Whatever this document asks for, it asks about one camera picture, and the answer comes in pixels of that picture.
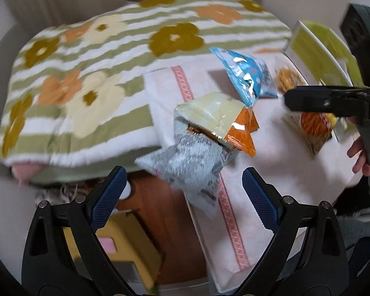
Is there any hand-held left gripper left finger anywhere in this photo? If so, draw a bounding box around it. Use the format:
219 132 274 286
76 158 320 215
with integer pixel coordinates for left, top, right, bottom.
21 166 136 296

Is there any blue silver snack packet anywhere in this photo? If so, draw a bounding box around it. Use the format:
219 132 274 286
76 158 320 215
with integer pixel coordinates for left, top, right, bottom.
210 47 278 107

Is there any white orange snack packet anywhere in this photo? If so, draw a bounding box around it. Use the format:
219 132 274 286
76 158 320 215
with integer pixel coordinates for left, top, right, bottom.
276 67 340 158

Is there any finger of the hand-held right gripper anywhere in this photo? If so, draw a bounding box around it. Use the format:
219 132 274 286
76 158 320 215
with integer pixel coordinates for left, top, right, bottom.
284 86 368 118

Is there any person's right hand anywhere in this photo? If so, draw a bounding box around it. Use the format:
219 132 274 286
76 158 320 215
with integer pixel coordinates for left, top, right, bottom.
347 136 370 175

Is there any pink pillow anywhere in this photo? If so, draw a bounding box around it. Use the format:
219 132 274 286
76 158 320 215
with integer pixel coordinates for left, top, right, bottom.
12 163 47 187

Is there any floral striped blanket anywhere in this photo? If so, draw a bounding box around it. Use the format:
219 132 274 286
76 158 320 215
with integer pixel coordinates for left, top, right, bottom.
0 0 292 185

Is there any yellow cardboard box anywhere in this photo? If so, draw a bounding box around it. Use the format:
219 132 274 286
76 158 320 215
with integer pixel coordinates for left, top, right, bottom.
62 212 163 293

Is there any person's leg in jeans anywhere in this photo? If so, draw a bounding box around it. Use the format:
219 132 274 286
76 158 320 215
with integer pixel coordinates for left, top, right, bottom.
333 176 370 284

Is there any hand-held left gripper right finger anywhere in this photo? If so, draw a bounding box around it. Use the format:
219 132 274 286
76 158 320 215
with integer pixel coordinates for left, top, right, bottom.
234 166 349 296

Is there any pale yellow orange snack packet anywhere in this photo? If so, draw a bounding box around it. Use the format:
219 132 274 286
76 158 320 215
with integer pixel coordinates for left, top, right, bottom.
174 92 260 158

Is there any grey white snack packet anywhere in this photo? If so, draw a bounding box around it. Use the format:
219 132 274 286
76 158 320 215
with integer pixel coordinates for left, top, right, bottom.
135 119 235 219

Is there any green cardboard box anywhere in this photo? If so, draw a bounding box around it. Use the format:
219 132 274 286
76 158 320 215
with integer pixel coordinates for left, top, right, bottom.
283 20 369 91

